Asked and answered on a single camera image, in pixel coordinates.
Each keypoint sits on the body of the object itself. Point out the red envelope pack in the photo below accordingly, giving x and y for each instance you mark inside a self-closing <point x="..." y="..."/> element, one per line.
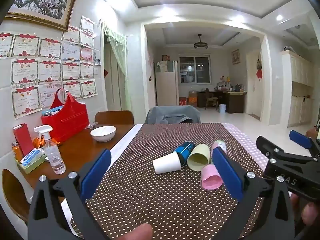
<point x="23" y="137"/>

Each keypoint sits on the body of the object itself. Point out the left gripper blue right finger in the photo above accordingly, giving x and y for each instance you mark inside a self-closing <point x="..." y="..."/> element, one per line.
<point x="275" y="219"/>

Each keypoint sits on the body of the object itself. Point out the clear spray bottle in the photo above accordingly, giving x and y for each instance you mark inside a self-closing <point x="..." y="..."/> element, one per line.
<point x="51" y="149"/>

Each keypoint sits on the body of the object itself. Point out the pink paper cup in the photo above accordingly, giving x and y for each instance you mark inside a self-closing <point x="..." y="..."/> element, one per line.
<point x="210" y="178"/>

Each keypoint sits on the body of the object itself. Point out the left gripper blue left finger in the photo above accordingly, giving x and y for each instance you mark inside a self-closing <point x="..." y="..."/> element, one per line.
<point x="47" y="219"/>

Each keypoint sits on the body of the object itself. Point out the grey covered chair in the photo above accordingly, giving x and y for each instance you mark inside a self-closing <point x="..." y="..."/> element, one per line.
<point x="173" y="115"/>

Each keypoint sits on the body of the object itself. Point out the red felt bag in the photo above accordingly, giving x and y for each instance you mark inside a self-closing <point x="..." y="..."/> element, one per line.
<point x="71" y="119"/>

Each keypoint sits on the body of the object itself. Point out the clear plastic labelled cup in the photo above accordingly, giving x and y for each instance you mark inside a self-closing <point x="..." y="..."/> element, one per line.
<point x="219" y="143"/>

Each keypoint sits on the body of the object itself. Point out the pale yellow cup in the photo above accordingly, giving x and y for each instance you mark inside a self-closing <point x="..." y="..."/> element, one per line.
<point x="199" y="158"/>

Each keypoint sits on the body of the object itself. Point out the red hanging door ornament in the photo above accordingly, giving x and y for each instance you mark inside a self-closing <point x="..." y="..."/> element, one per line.
<point x="259" y="72"/>

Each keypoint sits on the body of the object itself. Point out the white ceramic bowl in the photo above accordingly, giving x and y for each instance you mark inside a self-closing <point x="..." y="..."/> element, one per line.
<point x="103" y="133"/>

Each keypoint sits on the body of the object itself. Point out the green door curtain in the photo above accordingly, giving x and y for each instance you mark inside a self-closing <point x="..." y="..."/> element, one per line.
<point x="118" y="43"/>

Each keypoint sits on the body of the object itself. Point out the framed blossom picture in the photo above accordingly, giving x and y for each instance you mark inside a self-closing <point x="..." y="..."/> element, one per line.
<point x="51" y="13"/>

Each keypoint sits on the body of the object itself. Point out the dark wooden desk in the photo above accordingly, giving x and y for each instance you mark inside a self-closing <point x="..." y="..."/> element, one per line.
<point x="234" y="101"/>

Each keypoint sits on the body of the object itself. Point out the near wooden chair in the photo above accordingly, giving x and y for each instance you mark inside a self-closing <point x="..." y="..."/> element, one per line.
<point x="15" y="196"/>

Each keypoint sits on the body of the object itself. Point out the green tray box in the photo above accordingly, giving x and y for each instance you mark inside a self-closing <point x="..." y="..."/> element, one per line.
<point x="32" y="160"/>

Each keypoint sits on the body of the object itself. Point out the brown wooden chair back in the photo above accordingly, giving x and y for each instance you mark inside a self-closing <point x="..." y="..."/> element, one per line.
<point x="114" y="118"/>

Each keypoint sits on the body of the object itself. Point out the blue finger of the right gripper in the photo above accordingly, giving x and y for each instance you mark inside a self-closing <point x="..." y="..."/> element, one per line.
<point x="312" y="145"/>
<point x="272" y="151"/>

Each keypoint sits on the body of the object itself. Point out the white paper cup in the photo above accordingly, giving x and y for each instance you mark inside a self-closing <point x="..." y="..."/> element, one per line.
<point x="167" y="163"/>

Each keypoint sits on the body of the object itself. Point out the orange cardboard box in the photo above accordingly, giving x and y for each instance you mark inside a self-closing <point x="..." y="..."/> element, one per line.
<point x="192" y="98"/>

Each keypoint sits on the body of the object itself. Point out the brown polka dot tablecloth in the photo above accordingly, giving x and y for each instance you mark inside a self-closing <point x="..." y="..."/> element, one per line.
<point x="174" y="204"/>

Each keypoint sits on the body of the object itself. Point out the small framed wall picture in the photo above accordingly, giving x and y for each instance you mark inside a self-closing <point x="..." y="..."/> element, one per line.
<point x="235" y="56"/>

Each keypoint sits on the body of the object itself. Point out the cream wall cabinet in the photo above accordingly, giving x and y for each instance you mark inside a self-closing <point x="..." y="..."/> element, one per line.
<point x="298" y="80"/>

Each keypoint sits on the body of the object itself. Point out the ceiling fan lamp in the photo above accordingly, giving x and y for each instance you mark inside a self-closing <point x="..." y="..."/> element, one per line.
<point x="200" y="44"/>

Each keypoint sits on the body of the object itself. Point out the window with dark panes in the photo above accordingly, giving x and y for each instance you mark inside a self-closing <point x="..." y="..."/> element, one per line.
<point x="194" y="70"/>

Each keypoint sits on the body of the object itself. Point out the white refrigerator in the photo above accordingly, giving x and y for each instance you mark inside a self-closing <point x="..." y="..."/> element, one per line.
<point x="166" y="80"/>

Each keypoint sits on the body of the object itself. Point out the right human hand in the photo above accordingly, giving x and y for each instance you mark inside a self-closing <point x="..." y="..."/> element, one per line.
<point x="306" y="218"/>

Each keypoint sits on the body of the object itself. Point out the white waste bucket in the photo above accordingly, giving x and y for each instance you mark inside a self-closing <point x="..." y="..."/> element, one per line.
<point x="222" y="108"/>

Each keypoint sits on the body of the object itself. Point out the left human hand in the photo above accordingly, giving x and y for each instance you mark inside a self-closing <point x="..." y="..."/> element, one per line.
<point x="142" y="232"/>

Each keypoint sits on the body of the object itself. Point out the wooden desk chair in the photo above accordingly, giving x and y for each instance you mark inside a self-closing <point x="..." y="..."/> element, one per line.
<point x="211" y="100"/>

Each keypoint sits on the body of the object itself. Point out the blue cylindrical cup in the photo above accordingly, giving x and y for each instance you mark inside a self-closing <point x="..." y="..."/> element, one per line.
<point x="184" y="150"/>

